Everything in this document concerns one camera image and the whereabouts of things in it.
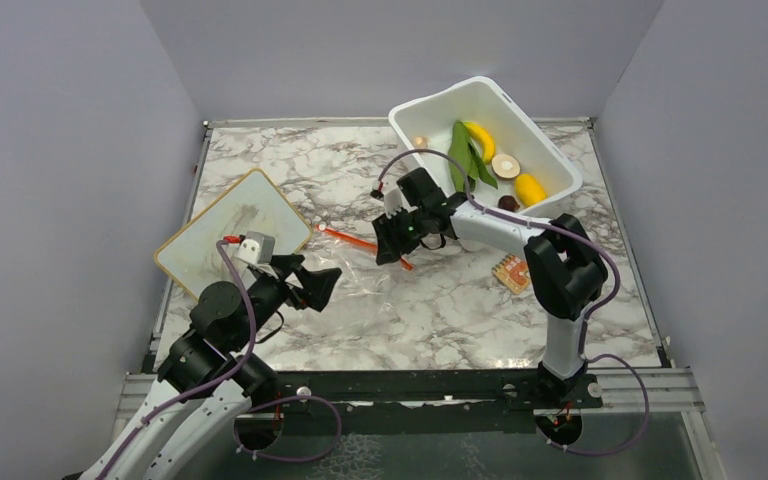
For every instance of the yellow lemon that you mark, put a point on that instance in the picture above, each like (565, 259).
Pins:
(528, 190)

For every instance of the round cut wooden slice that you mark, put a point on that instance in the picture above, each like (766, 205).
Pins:
(505, 166)

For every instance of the clear orange zip top bag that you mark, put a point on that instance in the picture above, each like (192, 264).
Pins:
(366, 297)

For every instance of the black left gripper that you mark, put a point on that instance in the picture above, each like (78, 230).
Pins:
(317, 285)

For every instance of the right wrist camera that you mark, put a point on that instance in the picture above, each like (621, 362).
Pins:
(392, 201)

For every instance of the yellow banana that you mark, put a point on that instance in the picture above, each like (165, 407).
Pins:
(484, 139)

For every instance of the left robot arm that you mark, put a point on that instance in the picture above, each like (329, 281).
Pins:
(211, 374)

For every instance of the white yellow-edged cutting board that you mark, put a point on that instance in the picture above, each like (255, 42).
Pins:
(252, 203)

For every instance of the white plastic bin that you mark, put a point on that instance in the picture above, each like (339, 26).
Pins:
(481, 100)

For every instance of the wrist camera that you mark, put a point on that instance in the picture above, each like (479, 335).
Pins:
(253, 249)
(392, 201)

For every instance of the green leafy vegetable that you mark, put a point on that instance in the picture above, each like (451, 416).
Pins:
(467, 167)

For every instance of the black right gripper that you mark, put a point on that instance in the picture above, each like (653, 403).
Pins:
(390, 245)

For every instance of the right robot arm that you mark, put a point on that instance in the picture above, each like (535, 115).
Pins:
(566, 271)

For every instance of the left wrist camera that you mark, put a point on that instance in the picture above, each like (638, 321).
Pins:
(253, 249)

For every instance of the dark brown chestnut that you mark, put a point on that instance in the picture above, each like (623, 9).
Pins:
(508, 203)

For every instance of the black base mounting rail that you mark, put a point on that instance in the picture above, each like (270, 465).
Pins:
(318, 403)

